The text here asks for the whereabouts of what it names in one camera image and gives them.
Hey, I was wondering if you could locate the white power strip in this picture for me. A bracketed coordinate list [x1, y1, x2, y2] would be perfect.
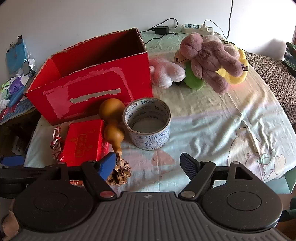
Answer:
[181, 23, 215, 36]

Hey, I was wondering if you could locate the yellow plush toy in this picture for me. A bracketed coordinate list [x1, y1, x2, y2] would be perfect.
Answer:
[173, 43, 249, 85]

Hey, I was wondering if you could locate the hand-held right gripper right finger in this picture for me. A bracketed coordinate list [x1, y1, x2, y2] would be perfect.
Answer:
[179, 152, 254, 200]

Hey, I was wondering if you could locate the black power adapter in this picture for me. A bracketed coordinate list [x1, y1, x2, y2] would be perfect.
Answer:
[154, 26, 170, 35]

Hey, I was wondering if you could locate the brown pine cone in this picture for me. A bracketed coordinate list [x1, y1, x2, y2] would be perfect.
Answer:
[106, 152, 132, 186]

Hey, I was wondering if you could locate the pink plush toy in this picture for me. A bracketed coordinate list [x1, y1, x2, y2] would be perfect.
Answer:
[149, 58, 186, 89]

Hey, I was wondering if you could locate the small red gift box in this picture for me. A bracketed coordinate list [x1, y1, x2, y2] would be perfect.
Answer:
[62, 119, 110, 167]

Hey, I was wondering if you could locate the red cardboard box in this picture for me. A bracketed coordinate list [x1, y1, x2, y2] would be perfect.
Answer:
[25, 28, 154, 126]

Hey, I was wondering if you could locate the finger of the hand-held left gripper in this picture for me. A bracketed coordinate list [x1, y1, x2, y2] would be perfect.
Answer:
[0, 163, 59, 181]

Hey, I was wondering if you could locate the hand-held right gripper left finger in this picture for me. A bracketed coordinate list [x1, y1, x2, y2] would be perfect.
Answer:
[47, 152, 117, 202]

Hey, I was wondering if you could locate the dark green knitted cloth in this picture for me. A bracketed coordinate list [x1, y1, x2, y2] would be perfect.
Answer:
[283, 42, 296, 77]

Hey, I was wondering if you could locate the orange-brown gourd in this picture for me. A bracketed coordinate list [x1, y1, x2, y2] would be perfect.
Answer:
[99, 98, 126, 154]

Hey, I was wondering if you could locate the blue pencil case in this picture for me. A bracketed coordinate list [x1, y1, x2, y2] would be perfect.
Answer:
[8, 89, 26, 108]

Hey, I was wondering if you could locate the dark wall cable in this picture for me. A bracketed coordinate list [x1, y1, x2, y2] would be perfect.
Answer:
[226, 0, 234, 40]

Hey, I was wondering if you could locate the wide packing tape roll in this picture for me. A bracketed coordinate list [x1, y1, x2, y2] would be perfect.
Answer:
[122, 98, 171, 151]

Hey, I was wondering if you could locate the crumpled white tissue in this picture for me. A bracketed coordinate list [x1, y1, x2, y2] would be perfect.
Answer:
[15, 71, 29, 85]

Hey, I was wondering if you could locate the black adapter cable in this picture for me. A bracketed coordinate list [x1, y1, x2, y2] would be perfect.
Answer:
[139, 18, 178, 45]

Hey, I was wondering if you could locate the person's left hand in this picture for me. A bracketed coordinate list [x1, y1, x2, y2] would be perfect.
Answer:
[1, 212, 22, 238]

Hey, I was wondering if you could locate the blue patterned cloth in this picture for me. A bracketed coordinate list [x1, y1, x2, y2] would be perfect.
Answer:
[0, 97, 35, 123]

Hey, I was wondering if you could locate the brown patterned blanket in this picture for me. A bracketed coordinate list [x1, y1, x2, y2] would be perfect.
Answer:
[243, 51, 296, 126]

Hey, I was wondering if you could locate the green plush toy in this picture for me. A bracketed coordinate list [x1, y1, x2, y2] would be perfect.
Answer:
[184, 61, 206, 90]

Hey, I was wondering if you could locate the beige band with red-white ribbon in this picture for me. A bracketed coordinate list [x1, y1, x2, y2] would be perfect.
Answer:
[50, 126, 65, 161]

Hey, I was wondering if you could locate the mauve plush bear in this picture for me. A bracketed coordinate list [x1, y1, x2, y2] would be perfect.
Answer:
[180, 32, 244, 95]

